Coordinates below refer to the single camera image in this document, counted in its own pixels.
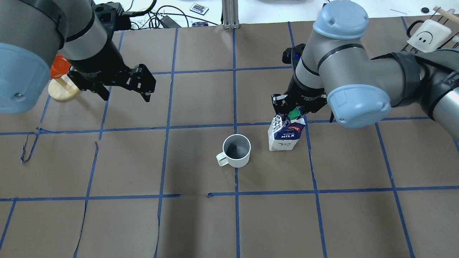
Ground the wooden mug tree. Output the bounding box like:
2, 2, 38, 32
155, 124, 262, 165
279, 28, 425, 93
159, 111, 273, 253
47, 75, 80, 101

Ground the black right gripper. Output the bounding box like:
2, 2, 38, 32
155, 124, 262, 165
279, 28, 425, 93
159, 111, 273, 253
271, 76, 327, 116

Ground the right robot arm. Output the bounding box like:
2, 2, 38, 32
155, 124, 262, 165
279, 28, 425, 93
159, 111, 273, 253
272, 0, 458, 138

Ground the aluminium frame post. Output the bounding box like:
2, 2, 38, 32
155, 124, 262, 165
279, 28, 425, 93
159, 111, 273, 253
222, 0, 240, 29

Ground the white ribbed mug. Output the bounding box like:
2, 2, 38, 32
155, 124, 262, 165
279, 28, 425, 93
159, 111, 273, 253
216, 134, 251, 168

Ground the white cup on rack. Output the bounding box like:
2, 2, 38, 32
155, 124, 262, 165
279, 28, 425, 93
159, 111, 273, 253
407, 19, 452, 53

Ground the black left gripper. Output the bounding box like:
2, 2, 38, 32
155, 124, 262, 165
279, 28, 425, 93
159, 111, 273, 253
68, 43, 156, 102

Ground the blue white milk carton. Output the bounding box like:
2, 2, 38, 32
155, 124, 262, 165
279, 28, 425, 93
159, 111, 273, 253
268, 108, 306, 151

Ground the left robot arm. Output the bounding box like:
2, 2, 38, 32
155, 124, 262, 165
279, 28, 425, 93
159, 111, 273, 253
0, 0, 156, 114

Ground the orange mug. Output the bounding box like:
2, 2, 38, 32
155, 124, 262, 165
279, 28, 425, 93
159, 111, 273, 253
50, 54, 71, 79

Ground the small remote control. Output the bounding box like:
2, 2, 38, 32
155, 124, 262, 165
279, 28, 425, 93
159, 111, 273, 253
189, 3, 209, 16

